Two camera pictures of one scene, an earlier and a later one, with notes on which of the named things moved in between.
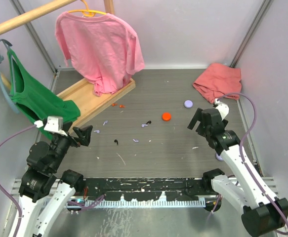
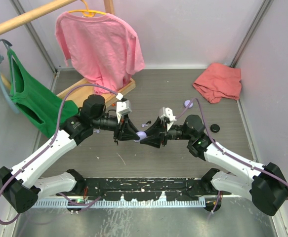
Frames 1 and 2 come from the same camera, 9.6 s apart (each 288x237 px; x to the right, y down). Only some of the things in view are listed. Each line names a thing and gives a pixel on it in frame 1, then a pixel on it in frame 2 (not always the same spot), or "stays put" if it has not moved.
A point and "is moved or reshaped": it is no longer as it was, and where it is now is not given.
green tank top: [35, 100] stays put
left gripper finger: [78, 132] to [127, 137]
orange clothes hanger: [88, 13] stays put
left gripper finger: [87, 132] to [132, 126]
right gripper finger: [202, 129] to [152, 140]
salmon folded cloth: [218, 80] stays put
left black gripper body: [62, 143] to [120, 127]
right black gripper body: [226, 122] to [164, 135]
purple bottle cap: [219, 157] is moved or reshaped
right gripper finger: [196, 117] to [155, 129]
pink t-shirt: [102, 48] stays put
